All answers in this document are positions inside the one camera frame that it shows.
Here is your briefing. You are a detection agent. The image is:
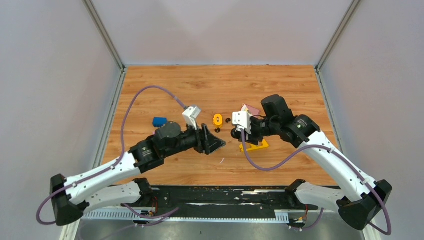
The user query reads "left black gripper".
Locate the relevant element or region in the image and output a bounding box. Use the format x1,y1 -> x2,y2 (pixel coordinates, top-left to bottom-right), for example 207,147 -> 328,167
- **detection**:
163,119 -> 227,158

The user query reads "yellow triangular toy frame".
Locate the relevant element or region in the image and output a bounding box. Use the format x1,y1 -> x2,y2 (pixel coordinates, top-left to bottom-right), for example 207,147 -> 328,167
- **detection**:
239,140 -> 269,152

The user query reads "yellow traffic light block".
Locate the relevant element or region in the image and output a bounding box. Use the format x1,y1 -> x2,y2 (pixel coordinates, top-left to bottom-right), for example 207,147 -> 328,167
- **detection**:
213,113 -> 224,128

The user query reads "white slotted cable duct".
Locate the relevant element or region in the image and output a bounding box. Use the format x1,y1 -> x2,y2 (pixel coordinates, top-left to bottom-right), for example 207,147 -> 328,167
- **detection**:
81,208 -> 290,224

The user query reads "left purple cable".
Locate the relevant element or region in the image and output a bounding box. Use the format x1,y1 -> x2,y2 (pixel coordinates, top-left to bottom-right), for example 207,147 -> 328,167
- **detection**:
35,85 -> 188,229

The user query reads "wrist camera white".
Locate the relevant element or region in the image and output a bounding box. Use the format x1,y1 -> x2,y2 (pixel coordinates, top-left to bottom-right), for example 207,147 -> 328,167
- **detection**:
232,111 -> 251,135
182,105 -> 202,130

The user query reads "pink picture card block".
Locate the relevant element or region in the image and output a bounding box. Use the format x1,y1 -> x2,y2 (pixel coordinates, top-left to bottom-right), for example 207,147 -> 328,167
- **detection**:
241,104 -> 260,116

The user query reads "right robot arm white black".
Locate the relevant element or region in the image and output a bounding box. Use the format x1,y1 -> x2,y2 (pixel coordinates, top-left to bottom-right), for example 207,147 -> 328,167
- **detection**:
232,94 -> 393,236

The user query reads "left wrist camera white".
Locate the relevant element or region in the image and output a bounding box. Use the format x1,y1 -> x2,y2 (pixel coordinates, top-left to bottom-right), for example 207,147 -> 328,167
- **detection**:
182,105 -> 202,130

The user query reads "black earbud charging case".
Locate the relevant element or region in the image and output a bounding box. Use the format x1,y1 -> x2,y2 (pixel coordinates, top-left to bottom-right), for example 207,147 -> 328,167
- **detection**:
230,128 -> 242,140

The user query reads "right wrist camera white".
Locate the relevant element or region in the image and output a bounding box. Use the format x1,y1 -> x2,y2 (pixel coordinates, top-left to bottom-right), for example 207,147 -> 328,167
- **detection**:
232,111 -> 251,135

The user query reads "blue toy brick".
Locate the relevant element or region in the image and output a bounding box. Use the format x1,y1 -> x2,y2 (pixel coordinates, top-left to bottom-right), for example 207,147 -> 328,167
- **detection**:
152,117 -> 168,128

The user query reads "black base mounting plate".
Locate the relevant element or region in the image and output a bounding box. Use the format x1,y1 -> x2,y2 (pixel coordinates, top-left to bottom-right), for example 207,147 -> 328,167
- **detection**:
130,185 -> 318,220

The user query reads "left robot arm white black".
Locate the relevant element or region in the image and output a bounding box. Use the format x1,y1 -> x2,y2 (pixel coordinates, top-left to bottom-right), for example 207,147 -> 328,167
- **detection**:
50,122 -> 226,226

